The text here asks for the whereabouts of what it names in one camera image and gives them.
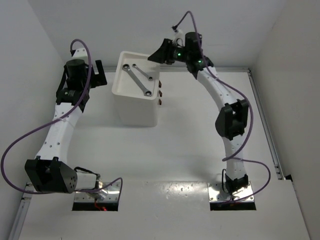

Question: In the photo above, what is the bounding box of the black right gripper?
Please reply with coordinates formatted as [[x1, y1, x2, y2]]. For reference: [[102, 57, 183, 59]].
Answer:
[[149, 38, 192, 65]]

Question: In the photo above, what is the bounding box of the silver ratchet wrench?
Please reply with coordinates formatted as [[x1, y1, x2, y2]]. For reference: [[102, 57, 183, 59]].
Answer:
[[122, 64, 152, 97], [132, 63, 153, 81]]

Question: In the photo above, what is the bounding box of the white three-drawer cabinet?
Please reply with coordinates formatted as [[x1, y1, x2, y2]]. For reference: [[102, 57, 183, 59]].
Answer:
[[111, 51, 161, 127]]

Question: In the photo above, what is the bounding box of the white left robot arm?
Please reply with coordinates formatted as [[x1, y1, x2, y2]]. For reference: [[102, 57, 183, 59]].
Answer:
[[24, 59, 107, 194]]

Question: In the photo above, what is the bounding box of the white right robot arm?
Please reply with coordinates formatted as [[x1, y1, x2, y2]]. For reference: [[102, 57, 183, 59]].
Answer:
[[148, 32, 250, 194]]

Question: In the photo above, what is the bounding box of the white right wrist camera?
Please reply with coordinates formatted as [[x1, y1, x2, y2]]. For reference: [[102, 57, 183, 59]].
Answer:
[[172, 28, 184, 45]]

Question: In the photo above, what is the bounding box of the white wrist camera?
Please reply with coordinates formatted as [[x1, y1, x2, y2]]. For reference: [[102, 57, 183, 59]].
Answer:
[[70, 47, 88, 62], [172, 28, 184, 45]]

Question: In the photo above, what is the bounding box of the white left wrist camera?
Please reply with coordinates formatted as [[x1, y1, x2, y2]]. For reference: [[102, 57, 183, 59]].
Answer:
[[70, 47, 88, 62]]

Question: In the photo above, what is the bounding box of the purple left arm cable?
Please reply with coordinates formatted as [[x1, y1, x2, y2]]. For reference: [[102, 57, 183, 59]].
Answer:
[[0, 38, 123, 196]]

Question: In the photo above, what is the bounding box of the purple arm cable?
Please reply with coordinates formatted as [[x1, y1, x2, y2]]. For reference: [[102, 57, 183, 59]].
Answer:
[[171, 11, 272, 206], [0, 38, 123, 196]]

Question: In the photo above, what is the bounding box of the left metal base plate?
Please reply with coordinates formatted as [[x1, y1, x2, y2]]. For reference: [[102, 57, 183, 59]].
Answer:
[[74, 180, 122, 203]]

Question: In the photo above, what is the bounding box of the metal base plate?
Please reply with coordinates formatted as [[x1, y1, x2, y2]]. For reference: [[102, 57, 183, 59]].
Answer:
[[207, 183, 255, 204], [74, 180, 122, 203]]

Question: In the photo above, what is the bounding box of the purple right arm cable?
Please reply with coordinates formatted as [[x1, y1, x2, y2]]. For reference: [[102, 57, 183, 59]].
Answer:
[[171, 11, 272, 206]]

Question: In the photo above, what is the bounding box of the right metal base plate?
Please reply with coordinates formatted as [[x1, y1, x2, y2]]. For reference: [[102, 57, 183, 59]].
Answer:
[[207, 183, 255, 204]]

